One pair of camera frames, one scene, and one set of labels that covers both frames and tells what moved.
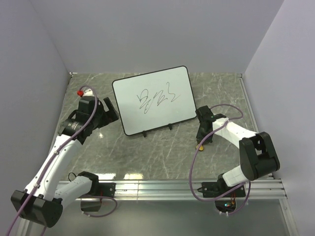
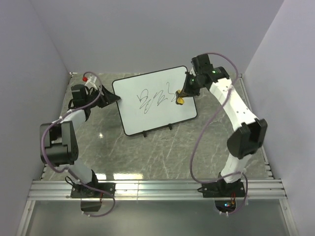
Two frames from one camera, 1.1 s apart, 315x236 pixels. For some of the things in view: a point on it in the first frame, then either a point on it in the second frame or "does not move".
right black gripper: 199,137 -> 186,92
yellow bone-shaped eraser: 201,148 -> 179,100
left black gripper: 110,116 -> 107,98
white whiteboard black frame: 154,100 does not move
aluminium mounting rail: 183,190 does not move
